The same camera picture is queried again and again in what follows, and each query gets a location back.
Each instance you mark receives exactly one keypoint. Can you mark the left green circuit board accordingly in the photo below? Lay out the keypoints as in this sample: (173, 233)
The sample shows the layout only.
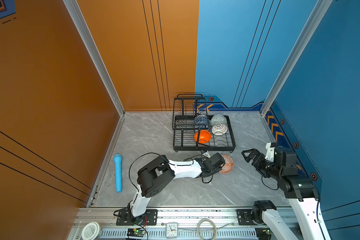
(136, 234)

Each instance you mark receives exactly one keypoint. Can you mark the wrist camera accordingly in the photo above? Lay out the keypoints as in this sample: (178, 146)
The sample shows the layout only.
(205, 154)
(270, 151)

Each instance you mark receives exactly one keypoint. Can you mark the white lattice bowl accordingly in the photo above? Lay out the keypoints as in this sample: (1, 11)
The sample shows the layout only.
(219, 129)

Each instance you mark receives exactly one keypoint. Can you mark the small white clock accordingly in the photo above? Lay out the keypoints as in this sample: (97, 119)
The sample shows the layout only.
(172, 230)

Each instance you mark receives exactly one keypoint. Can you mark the white round lid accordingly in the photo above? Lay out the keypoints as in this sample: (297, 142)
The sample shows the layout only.
(91, 231)

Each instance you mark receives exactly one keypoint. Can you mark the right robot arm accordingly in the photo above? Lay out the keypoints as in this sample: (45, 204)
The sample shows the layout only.
(281, 164)

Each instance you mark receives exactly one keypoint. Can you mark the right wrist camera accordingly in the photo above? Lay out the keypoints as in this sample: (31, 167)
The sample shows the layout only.
(270, 151)

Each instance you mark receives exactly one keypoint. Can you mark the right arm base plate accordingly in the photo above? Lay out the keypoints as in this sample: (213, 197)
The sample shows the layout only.
(245, 217)

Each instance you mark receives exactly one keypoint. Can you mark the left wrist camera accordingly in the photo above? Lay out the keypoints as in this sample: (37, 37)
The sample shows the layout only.
(205, 154)

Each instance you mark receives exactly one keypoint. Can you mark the right circuit board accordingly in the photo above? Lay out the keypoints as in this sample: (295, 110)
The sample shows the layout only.
(267, 232)

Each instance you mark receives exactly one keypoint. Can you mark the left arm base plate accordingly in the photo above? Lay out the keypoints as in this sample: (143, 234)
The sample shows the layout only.
(125, 218)

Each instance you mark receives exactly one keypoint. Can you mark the light blue cylinder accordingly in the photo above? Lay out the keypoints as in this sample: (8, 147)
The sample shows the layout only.
(118, 172)

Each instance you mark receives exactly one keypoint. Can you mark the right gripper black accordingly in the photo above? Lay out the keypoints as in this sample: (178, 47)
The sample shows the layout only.
(255, 162)

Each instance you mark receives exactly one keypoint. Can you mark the black wire dish rack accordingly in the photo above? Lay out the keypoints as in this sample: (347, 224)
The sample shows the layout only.
(193, 130)

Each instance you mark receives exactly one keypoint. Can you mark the orange plastic bowl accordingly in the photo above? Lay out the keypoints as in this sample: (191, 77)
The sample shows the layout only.
(202, 136)

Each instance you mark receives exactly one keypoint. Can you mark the blue geometric pattern bowl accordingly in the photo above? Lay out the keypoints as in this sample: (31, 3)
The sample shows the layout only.
(201, 122)

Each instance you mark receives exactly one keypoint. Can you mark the red patterned bowl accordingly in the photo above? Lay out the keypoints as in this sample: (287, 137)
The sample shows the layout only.
(228, 166)

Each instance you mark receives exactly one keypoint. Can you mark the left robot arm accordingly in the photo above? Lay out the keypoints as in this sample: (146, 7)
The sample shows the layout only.
(157, 174)

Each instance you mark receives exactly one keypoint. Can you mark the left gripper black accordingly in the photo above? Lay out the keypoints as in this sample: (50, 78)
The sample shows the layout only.
(218, 169)

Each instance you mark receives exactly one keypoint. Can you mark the green patterned bowl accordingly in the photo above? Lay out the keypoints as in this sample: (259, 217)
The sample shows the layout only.
(218, 119)

